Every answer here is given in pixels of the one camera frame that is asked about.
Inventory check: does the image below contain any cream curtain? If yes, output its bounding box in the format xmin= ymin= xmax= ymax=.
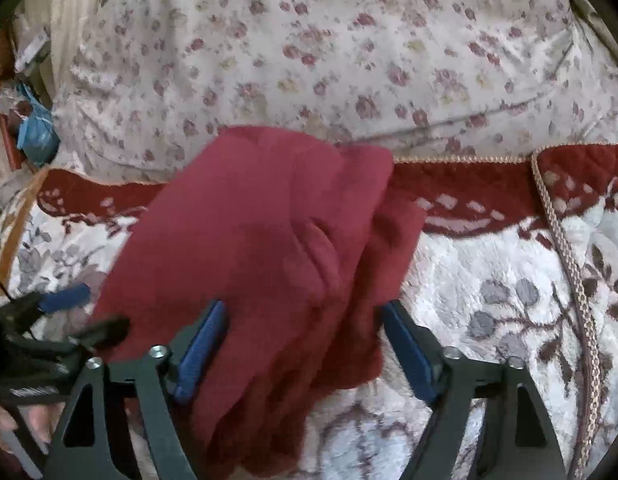
xmin=19 ymin=0 xmax=122 ymax=86

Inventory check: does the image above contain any blue plastic bag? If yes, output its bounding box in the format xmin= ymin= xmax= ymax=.
xmin=16 ymin=85 xmax=60 ymax=166

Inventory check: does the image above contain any dark red garment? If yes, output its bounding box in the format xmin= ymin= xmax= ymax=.
xmin=86 ymin=125 xmax=430 ymax=478

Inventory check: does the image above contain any floral blanket with red border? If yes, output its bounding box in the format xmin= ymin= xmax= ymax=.
xmin=0 ymin=142 xmax=618 ymax=480

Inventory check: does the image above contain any person's left hand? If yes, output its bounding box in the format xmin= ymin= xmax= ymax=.
xmin=0 ymin=400 xmax=64 ymax=466

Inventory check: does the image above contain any white quilt with pink flowers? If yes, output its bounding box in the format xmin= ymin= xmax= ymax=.
xmin=51 ymin=0 xmax=618 ymax=181

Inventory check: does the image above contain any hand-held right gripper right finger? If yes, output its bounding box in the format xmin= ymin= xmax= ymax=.
xmin=379 ymin=301 xmax=572 ymax=480

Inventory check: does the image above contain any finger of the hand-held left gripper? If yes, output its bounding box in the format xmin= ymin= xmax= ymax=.
xmin=0 ymin=284 xmax=92 ymax=333
xmin=19 ymin=314 xmax=131 ymax=356

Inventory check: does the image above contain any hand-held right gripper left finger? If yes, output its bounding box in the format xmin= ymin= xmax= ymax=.
xmin=49 ymin=300 xmax=228 ymax=480

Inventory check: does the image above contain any red-brown board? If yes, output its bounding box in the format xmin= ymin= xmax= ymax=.
xmin=0 ymin=30 xmax=27 ymax=171

